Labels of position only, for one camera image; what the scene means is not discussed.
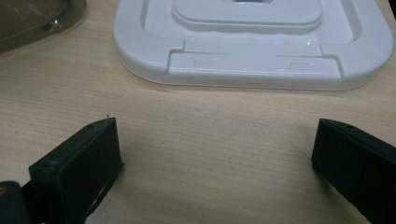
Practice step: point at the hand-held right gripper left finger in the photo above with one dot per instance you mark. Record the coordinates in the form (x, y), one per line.
(74, 171)

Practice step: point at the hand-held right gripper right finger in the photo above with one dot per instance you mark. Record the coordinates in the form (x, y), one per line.
(355, 165)

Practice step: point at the white plastic lid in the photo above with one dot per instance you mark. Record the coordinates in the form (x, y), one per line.
(249, 71)

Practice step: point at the clear brown storage box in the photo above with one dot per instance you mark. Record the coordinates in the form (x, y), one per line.
(31, 28)

